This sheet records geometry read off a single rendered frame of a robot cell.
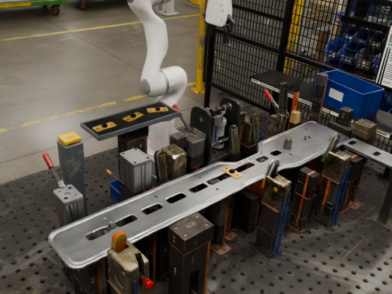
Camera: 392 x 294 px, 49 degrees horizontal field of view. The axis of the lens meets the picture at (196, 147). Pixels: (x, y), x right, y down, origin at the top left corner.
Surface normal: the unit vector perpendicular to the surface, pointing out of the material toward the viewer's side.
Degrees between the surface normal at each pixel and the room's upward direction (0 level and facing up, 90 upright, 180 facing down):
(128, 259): 0
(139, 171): 90
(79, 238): 0
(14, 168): 0
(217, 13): 90
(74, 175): 90
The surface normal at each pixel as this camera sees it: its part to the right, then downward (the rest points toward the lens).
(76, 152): 0.65, 0.40
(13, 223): 0.06, -0.87
